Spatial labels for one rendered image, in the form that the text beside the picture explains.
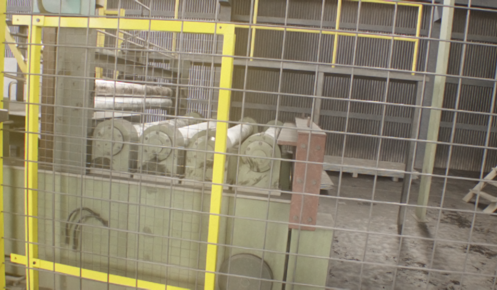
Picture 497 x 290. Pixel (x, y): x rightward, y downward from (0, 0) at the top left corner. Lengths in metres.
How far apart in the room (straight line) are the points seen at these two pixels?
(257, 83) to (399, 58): 4.26
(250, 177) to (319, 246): 0.61
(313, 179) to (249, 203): 0.44
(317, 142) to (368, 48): 9.58
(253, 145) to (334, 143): 9.21
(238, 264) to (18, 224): 1.62
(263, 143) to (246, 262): 0.76
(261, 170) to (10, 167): 1.74
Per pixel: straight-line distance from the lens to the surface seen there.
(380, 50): 11.71
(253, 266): 2.45
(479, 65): 12.63
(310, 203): 2.23
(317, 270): 2.49
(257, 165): 2.33
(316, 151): 2.17
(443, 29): 5.89
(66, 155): 2.71
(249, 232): 2.41
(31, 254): 2.59
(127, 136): 2.56
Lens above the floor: 1.49
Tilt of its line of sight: 7 degrees down
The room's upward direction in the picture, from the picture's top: 5 degrees clockwise
